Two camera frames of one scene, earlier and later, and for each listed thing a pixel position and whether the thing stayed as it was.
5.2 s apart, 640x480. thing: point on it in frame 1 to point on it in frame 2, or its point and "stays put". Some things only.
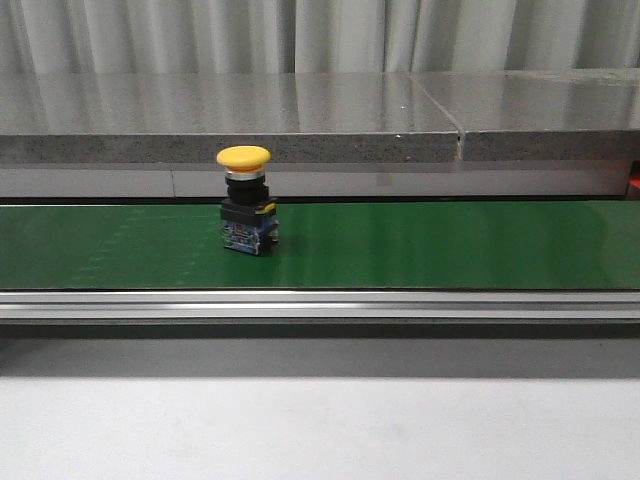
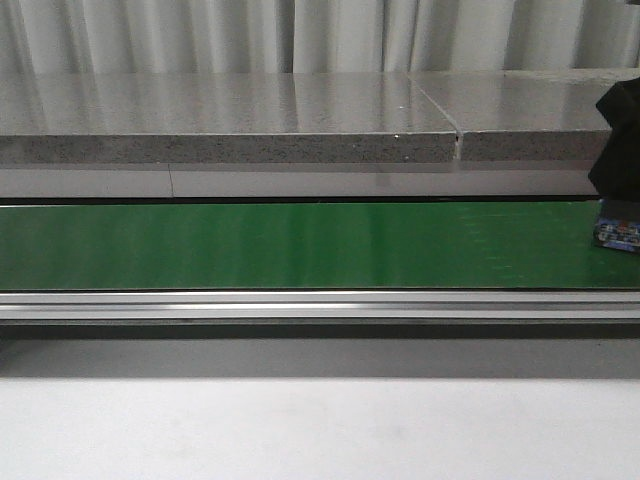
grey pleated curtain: x=234 y=37 stays put
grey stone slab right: x=551 y=114 stays put
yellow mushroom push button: x=248 y=214 to x=614 y=232
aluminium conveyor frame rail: x=318 y=305 stays put
